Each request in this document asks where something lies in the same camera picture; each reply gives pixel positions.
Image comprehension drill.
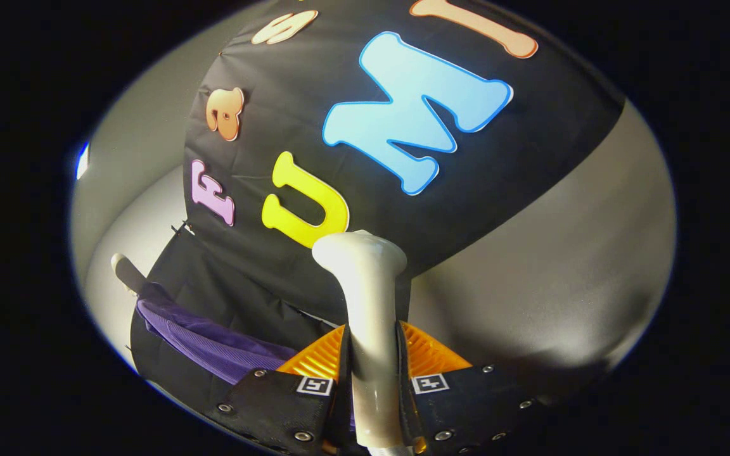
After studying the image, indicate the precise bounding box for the white clothes hanger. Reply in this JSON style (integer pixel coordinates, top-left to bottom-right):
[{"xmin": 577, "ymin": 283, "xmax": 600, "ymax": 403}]
[{"xmin": 110, "ymin": 253, "xmax": 147, "ymax": 296}]

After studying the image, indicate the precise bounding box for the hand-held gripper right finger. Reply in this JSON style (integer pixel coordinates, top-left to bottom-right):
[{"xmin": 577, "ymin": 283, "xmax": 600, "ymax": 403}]
[{"xmin": 397, "ymin": 320, "xmax": 549, "ymax": 456}]

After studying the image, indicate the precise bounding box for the purple corduroy jacket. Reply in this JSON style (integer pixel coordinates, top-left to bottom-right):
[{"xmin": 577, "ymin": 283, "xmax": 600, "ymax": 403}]
[{"xmin": 136, "ymin": 282, "xmax": 299, "ymax": 386}]

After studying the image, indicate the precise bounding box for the white garment steamer head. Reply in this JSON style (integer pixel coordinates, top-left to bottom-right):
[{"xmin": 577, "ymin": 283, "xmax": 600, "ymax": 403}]
[{"xmin": 312, "ymin": 230, "xmax": 408, "ymax": 449}]

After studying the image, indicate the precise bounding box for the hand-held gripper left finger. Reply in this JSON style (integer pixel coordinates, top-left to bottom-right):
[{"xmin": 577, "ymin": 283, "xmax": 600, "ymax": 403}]
[{"xmin": 213, "ymin": 323, "xmax": 350, "ymax": 456}]

